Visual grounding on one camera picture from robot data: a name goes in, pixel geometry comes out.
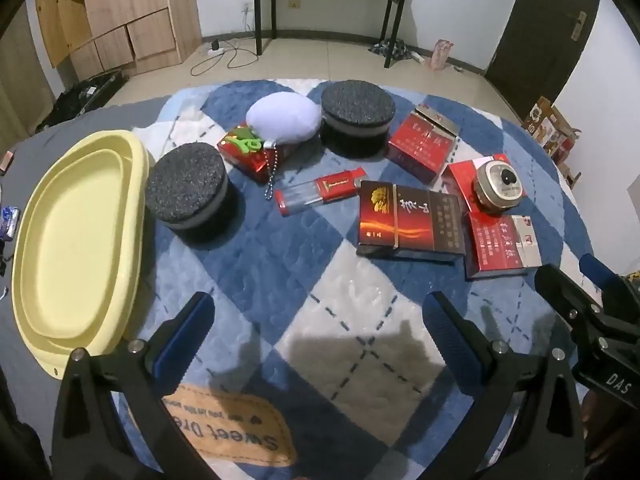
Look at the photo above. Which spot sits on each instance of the green plastic toy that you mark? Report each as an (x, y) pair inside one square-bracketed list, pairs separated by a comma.
[(245, 142)]

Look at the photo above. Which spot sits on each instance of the black round sponge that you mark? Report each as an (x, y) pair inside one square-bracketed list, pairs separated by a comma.
[(355, 105), (185, 180)]

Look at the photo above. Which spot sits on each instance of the red cigarette box white end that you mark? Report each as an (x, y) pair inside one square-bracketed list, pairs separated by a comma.
[(495, 245)]

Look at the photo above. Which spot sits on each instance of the blue snack packet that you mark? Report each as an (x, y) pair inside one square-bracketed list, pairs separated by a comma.
[(9, 220)]

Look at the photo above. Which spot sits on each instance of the red clear lighter case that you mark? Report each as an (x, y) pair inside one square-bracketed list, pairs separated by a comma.
[(340, 183)]

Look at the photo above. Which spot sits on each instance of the printed cardboard box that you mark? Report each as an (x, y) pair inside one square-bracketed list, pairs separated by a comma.
[(545, 120)]

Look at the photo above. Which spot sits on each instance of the red cigarette box lid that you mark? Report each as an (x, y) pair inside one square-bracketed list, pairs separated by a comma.
[(420, 147)]

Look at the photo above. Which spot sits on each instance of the shiny red box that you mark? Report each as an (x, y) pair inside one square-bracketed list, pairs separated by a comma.
[(250, 164)]

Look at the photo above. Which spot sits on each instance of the yellow plastic basin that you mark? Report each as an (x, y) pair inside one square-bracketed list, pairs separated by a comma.
[(75, 240)]

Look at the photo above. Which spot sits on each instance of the black bag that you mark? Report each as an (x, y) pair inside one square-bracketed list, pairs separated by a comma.
[(75, 97)]

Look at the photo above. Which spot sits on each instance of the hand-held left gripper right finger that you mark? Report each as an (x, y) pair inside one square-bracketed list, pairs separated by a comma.
[(450, 335)]

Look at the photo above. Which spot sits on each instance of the dark cloth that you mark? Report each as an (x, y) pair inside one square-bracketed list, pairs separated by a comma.
[(392, 50)]

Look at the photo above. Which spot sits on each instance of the pink bag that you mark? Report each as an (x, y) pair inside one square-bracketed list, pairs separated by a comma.
[(441, 55)]

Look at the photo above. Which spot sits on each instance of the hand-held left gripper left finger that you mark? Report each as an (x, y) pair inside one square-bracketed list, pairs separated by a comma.
[(185, 335)]

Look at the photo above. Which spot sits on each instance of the blue white checkered blanket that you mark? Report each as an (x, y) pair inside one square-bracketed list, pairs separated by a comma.
[(340, 300)]

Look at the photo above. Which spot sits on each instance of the small brown box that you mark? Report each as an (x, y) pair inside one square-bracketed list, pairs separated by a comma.
[(5, 162)]

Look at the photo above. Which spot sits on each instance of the dark red cigarette box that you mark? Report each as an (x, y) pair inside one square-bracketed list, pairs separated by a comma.
[(410, 225)]

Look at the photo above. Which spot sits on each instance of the white power strip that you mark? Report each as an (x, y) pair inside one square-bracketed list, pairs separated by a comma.
[(215, 49)]

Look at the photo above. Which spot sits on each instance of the round gold device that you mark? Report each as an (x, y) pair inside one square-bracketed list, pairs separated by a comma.
[(500, 185)]

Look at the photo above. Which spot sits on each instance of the dark brown door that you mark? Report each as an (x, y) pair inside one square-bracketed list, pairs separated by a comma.
[(540, 35)]

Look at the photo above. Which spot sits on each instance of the white plush pouch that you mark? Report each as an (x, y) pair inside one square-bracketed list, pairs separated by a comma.
[(285, 117)]

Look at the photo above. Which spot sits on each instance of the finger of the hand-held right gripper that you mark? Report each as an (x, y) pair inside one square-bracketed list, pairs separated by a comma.
[(597, 267), (560, 287)]

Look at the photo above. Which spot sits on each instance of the small red cigarette box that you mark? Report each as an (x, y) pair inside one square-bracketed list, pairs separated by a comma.
[(460, 177)]

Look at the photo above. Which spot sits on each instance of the black folding table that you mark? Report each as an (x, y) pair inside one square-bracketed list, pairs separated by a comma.
[(257, 10)]

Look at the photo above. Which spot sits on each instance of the light wooden cabinet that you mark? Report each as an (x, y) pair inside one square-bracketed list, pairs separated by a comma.
[(135, 5)]

